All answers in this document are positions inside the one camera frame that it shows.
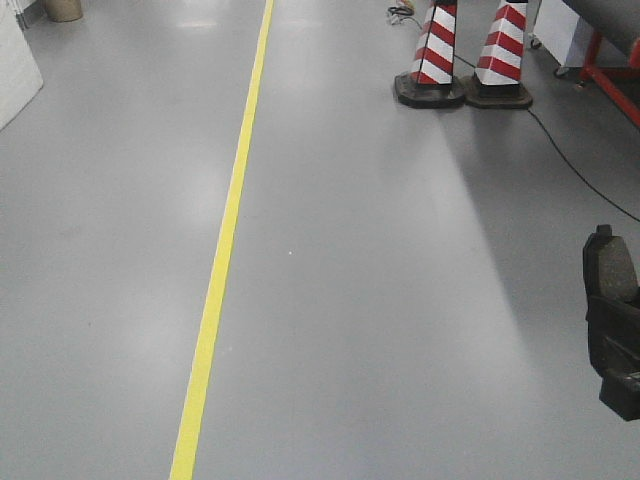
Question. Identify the red white traffic cone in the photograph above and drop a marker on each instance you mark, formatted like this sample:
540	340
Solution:
496	80
430	83

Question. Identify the white panel on casters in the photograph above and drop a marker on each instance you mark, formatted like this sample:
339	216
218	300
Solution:
558	29

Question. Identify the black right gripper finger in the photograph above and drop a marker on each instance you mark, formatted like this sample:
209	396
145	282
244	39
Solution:
613	344

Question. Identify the dark grey brake pad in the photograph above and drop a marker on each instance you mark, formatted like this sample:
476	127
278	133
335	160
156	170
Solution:
608	269

